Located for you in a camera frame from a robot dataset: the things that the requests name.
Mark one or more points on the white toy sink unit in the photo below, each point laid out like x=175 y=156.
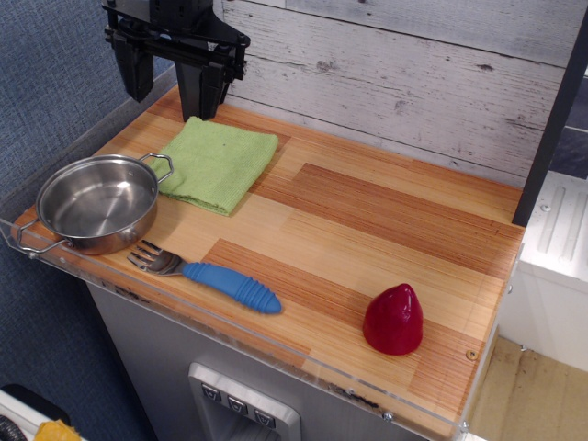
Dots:
x=545 y=305

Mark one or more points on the stainless steel sauce pot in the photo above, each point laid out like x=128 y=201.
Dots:
x=100 y=204

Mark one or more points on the blue handled metal fork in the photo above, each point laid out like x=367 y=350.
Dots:
x=248 y=291

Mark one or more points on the red plastic strawberry toy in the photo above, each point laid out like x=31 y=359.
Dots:
x=394 y=321

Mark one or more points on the grey cabinet with dispenser panel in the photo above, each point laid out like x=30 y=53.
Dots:
x=194 y=384

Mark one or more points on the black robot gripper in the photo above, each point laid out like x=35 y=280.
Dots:
x=181 y=31

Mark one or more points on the clear acrylic edge guard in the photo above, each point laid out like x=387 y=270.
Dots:
x=373 y=185

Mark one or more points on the yellow object bottom left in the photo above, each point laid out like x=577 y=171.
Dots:
x=56 y=431

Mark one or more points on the green folded cloth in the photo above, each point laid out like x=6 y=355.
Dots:
x=214 y=164

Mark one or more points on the dark right frame post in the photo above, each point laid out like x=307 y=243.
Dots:
x=569 y=86

